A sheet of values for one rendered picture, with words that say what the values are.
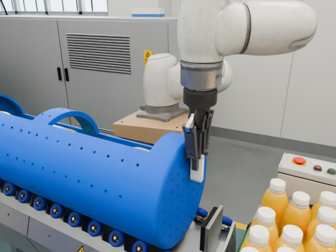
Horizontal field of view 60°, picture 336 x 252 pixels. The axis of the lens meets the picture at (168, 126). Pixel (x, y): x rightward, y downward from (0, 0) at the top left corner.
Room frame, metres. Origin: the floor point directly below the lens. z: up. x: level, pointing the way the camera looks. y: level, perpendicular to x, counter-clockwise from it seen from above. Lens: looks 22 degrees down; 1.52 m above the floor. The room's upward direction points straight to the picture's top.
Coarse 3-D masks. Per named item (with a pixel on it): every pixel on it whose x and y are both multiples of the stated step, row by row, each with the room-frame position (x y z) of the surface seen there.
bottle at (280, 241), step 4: (280, 236) 0.50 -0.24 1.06; (276, 240) 0.49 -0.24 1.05; (280, 240) 0.48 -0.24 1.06; (284, 240) 0.47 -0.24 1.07; (276, 244) 0.48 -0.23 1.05; (280, 244) 0.47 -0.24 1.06; (284, 244) 0.47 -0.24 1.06; (288, 244) 0.46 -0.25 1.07; (292, 244) 0.46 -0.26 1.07; (296, 244) 0.46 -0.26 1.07; (300, 244) 0.46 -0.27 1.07; (272, 248) 0.49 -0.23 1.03; (276, 248) 0.48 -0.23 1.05; (292, 248) 0.46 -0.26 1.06; (296, 248) 0.46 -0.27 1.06; (300, 248) 0.46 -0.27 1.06
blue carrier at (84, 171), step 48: (0, 96) 1.10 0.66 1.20; (0, 144) 0.77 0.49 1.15; (48, 144) 0.70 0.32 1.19; (96, 144) 0.65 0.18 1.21; (144, 144) 0.84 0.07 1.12; (48, 192) 0.66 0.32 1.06; (96, 192) 0.57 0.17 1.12; (144, 192) 0.52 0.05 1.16; (192, 192) 0.65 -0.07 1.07; (144, 240) 0.53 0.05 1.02
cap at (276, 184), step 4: (272, 180) 0.67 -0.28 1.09; (276, 180) 0.67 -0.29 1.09; (280, 180) 0.67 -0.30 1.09; (272, 184) 0.65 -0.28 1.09; (276, 184) 0.65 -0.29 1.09; (280, 184) 0.65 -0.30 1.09; (284, 184) 0.65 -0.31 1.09; (272, 188) 0.65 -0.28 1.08; (276, 188) 0.65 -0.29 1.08; (280, 188) 0.64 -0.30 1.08
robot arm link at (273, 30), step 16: (240, 0) 0.75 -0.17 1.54; (256, 0) 0.63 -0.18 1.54; (272, 0) 0.62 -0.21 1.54; (288, 0) 0.63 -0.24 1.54; (256, 16) 0.59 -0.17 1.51; (272, 16) 0.59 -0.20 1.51; (288, 16) 0.60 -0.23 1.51; (304, 16) 0.61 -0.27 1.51; (256, 32) 0.59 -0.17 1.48; (272, 32) 0.59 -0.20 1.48; (288, 32) 0.59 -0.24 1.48; (304, 32) 0.60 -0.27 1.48; (256, 48) 0.60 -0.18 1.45; (272, 48) 0.60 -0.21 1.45; (288, 48) 0.61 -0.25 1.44
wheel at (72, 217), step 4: (72, 212) 0.68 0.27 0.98; (76, 212) 0.68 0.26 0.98; (68, 216) 0.68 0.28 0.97; (72, 216) 0.67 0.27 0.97; (76, 216) 0.67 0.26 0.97; (80, 216) 0.67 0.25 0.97; (68, 220) 0.67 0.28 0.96; (72, 220) 0.67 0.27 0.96; (76, 220) 0.66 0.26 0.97; (80, 220) 0.66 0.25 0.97; (72, 224) 0.66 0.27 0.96; (76, 224) 0.65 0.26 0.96
